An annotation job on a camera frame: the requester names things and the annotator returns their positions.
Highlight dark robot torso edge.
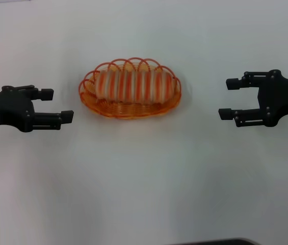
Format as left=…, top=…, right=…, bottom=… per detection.
left=174, top=237, right=258, bottom=245

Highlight orange striped bread loaf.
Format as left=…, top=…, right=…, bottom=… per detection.
left=94, top=69, right=177, bottom=105

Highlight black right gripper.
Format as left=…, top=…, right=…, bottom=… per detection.
left=218, top=68, right=288, bottom=128

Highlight orange woven plastic basket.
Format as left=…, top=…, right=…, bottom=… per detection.
left=78, top=57, right=182, bottom=120

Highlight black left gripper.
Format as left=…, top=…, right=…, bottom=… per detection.
left=0, top=85, right=74, bottom=133

